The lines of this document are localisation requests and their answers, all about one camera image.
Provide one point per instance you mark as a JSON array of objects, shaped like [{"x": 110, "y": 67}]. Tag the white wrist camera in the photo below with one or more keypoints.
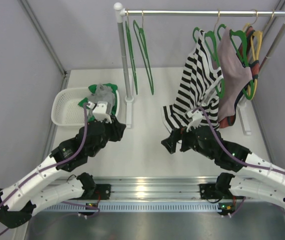
[
  {"x": 99, "y": 111},
  {"x": 195, "y": 117}
]

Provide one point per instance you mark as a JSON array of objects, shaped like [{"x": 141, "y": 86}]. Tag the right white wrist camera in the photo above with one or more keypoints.
[{"x": 195, "y": 117}]

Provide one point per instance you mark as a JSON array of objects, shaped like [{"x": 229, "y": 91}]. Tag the pink mauve garment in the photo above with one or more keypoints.
[{"x": 235, "y": 75}]

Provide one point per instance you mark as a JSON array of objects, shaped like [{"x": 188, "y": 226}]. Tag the green hanger with pink garment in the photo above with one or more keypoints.
[{"x": 241, "y": 52}]

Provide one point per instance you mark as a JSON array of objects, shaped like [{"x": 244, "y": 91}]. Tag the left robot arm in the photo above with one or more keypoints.
[{"x": 30, "y": 195}]

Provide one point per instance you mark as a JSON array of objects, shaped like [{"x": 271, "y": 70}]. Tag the white laundry basket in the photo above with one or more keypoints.
[{"x": 69, "y": 106}]

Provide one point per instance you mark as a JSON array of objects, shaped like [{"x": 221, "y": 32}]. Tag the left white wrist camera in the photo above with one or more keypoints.
[{"x": 99, "y": 111}]

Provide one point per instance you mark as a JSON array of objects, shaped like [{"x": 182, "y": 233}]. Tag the black white striped shirt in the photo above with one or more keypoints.
[{"x": 196, "y": 88}]

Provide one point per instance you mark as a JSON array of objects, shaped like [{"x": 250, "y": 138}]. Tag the grey tank top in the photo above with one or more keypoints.
[{"x": 102, "y": 97}]

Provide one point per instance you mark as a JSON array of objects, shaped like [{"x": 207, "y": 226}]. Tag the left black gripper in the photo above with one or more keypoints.
[{"x": 115, "y": 125}]

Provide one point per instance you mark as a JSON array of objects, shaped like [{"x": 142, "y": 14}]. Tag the green shirt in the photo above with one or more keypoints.
[{"x": 111, "y": 90}]

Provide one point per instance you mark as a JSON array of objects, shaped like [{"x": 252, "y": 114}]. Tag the green hanger with striped shirt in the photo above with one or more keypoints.
[{"x": 214, "y": 55}]

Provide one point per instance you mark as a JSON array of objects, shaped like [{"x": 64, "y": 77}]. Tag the white clothes rack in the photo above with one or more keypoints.
[{"x": 121, "y": 12}]

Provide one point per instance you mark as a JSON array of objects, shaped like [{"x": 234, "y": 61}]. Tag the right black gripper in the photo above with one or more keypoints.
[{"x": 178, "y": 139}]

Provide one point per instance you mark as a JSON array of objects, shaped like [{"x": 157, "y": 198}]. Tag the yellow hanger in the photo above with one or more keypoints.
[{"x": 255, "y": 39}]

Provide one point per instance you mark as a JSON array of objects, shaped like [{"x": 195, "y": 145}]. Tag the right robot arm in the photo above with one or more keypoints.
[{"x": 245, "y": 174}]

